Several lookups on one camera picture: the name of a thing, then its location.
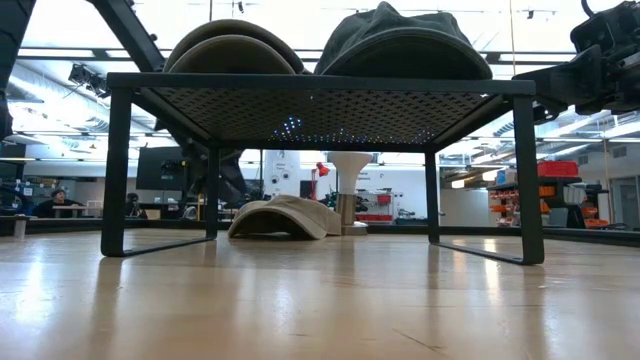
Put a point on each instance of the red desk lamp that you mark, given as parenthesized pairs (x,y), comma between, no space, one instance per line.
(322,170)

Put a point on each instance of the black ceiling fixture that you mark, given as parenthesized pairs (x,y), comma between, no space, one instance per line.
(87,77)

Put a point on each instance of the low red crate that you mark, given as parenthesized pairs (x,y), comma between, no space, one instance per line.
(374,218)

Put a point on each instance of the black aluminium table frame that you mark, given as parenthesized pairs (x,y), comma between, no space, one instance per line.
(590,236)

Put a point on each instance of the dark display screen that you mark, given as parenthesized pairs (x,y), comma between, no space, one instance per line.
(254,190)

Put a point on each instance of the black monitor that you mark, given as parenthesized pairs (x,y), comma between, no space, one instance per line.
(160,167)

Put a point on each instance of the red storage bin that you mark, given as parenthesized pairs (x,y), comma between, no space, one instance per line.
(560,169)

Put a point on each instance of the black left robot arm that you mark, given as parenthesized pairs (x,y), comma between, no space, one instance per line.
(125,30)

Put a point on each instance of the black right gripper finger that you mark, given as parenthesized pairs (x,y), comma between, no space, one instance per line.
(555,111)
(575,80)

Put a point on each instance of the white pillar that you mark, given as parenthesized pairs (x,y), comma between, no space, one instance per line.
(280,170)

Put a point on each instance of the yellow pole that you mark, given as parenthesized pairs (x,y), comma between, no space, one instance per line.
(202,207)

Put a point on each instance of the person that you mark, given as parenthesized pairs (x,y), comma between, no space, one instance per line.
(55,205)
(134,206)

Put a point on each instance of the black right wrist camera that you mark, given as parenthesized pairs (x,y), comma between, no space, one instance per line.
(592,30)

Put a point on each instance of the shelf with orange bins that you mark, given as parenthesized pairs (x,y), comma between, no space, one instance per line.
(500,205)

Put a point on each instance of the black perforated metal stand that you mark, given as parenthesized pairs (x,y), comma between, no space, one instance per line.
(320,82)

